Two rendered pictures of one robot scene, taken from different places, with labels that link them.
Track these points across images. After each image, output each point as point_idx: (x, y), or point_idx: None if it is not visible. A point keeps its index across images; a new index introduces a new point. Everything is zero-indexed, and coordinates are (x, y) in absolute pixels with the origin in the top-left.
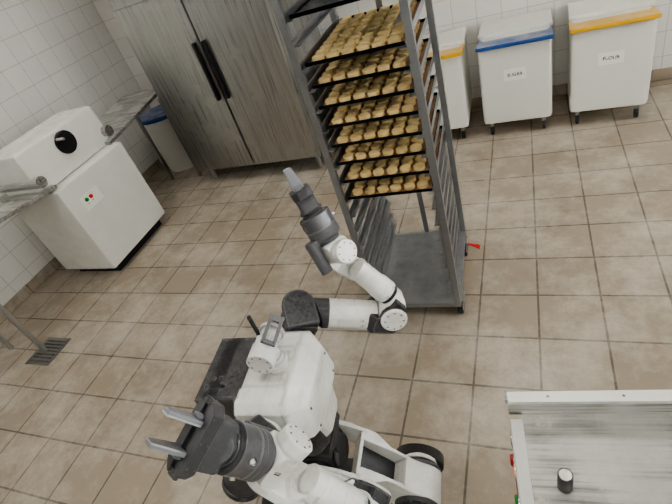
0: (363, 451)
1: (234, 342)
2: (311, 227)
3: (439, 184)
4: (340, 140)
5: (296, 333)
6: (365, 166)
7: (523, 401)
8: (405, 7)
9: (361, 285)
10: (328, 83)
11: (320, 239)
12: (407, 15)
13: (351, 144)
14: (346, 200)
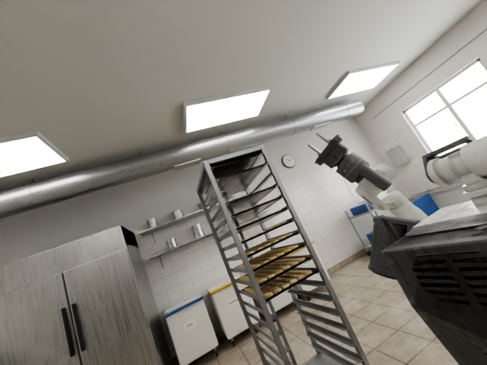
0: None
1: (402, 240)
2: (356, 157)
3: (320, 263)
4: (251, 252)
5: (438, 210)
6: (267, 275)
7: None
8: (273, 168)
9: (407, 207)
10: (240, 212)
11: (367, 164)
12: (275, 171)
13: (260, 251)
14: (266, 302)
